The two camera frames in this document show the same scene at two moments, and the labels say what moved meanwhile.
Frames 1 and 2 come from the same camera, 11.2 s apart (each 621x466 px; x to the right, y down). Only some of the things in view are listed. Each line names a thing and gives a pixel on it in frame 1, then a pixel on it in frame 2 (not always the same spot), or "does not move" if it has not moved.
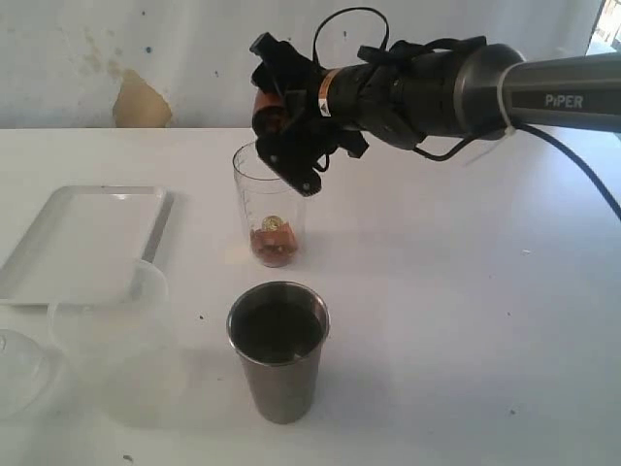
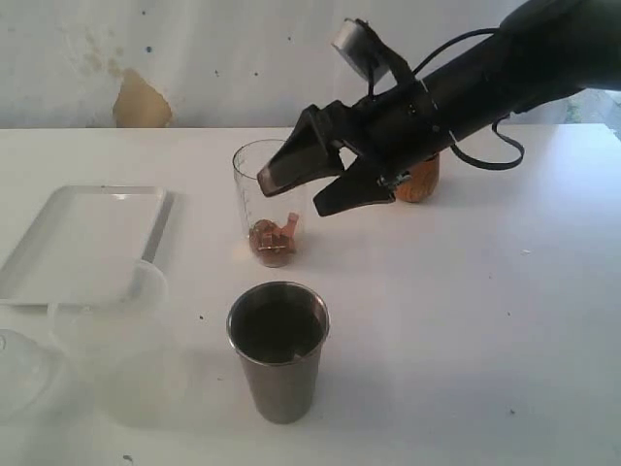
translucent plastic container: x=122 y=364 does not move
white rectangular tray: x=84 y=244 does not move
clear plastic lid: x=30 y=374 does not move
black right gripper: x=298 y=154 to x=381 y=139
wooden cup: x=269 y=112 to x=422 y=183
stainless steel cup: x=279 y=329 does not move
